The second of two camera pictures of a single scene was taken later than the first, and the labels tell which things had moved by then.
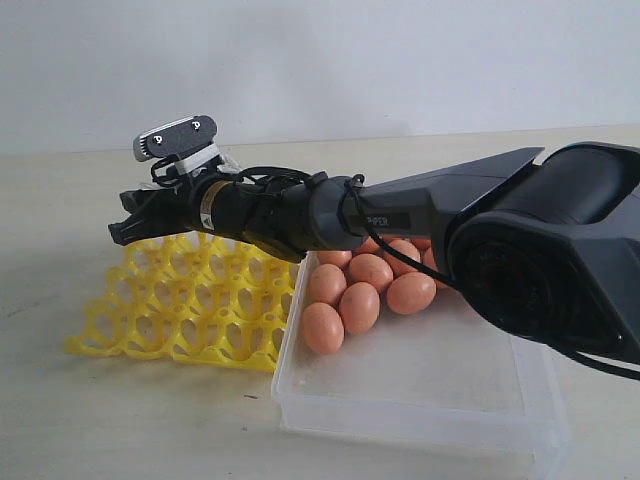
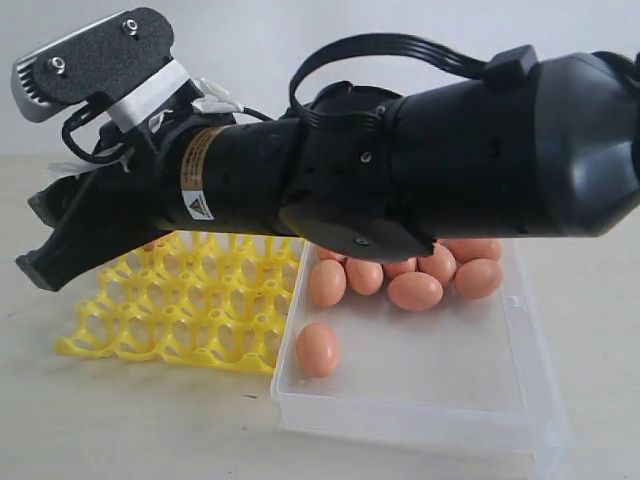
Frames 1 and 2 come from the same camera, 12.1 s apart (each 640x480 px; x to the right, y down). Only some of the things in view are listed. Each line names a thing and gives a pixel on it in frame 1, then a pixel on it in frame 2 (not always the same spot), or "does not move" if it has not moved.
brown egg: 323,328 to 317,350
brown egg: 410,293 does not move
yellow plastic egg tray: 195,298 does not move
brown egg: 327,284 does not move
